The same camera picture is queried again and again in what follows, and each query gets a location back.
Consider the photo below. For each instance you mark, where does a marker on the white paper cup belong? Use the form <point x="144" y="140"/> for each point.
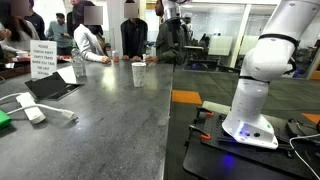
<point x="138" y="70"/>

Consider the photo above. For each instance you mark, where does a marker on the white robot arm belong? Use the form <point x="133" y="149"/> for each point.
<point x="266" y="62"/>

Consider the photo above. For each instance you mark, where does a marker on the person in dark green jacket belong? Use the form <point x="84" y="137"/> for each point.
<point x="171" y="37"/>

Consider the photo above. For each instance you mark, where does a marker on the person in black jacket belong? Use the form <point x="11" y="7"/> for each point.
<point x="134" y="38"/>

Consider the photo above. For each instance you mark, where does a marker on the clear plastic water bottle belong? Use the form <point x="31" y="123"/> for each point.
<point x="78" y="63"/>

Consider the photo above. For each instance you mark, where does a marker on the person in white hoodie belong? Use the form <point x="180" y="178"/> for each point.
<point x="86" y="36"/>

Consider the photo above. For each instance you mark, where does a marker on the black tablet device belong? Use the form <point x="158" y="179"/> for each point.
<point x="51" y="88"/>

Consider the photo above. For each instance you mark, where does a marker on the person in teal shirt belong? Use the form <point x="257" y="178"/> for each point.
<point x="57" y="32"/>

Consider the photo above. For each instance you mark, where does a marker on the white printed sign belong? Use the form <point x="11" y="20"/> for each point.
<point x="43" y="58"/>

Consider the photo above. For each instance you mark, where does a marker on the white power strip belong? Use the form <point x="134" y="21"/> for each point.
<point x="33" y="113"/>

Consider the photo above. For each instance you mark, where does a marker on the person at far left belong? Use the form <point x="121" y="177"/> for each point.
<point x="18" y="31"/>

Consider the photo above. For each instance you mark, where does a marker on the green object at edge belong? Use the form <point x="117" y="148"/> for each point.
<point x="4" y="119"/>

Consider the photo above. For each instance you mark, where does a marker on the orange-handled clamp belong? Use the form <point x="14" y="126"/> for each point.
<point x="203" y="135"/>

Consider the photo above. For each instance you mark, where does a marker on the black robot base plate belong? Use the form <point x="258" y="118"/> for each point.
<point x="224" y="158"/>

